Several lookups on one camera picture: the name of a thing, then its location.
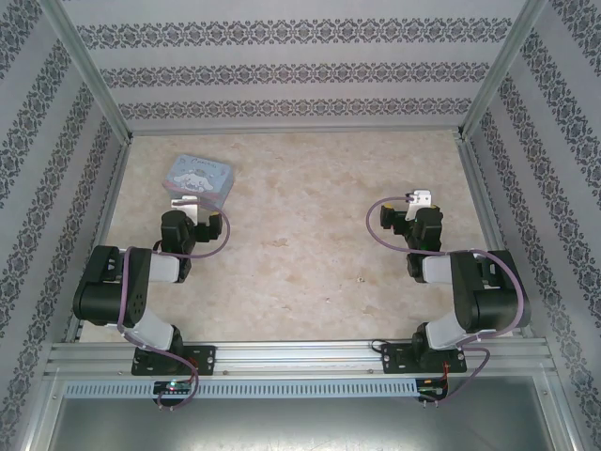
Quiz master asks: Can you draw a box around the cartoon print tin box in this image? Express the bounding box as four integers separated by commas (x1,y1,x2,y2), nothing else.
162,154,237,210

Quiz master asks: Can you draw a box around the left control board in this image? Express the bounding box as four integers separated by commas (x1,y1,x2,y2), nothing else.
153,381,194,396

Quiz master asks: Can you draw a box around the grey metal sheet panel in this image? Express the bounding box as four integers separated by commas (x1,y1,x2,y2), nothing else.
45,397,556,451

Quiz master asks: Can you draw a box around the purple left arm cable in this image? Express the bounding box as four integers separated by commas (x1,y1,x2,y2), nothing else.
116,198,232,351

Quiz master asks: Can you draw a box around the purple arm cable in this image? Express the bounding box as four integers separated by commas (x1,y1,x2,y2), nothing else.
116,198,232,351
366,194,525,350

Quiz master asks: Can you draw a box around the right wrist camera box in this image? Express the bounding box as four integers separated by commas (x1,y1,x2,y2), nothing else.
405,189,434,223

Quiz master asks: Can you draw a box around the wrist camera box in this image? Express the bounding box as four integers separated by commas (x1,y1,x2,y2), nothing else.
169,194,201,221
405,189,434,223

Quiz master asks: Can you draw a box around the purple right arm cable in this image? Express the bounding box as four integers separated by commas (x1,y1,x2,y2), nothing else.
366,194,525,350

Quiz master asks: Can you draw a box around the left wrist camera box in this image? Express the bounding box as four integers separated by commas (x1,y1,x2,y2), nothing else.
169,194,201,221

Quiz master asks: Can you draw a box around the aluminium side rail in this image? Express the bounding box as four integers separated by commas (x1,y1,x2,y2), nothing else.
62,135,134,345
456,134,535,340

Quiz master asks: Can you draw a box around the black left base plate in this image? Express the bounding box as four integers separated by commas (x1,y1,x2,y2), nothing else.
131,344,219,378

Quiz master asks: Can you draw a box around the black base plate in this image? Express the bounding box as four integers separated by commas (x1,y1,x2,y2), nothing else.
380,342,469,375
131,344,219,378

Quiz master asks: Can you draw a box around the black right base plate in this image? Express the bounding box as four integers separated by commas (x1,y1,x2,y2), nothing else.
380,342,469,375

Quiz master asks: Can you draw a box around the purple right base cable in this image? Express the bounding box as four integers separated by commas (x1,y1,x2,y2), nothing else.
421,347,490,408

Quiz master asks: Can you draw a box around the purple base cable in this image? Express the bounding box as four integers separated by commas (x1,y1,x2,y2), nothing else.
421,347,490,408
156,358,201,411

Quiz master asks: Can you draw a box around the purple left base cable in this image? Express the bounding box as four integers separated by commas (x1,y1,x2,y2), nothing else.
156,358,201,411

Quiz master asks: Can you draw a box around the aluminium frame post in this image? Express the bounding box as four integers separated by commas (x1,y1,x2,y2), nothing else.
456,0,556,138
39,0,136,143

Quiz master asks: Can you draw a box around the aluminium cross rail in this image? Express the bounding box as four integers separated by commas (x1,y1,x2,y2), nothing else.
44,339,558,378

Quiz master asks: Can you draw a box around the grey slotted cable duct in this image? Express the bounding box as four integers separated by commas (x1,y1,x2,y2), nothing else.
62,379,420,398

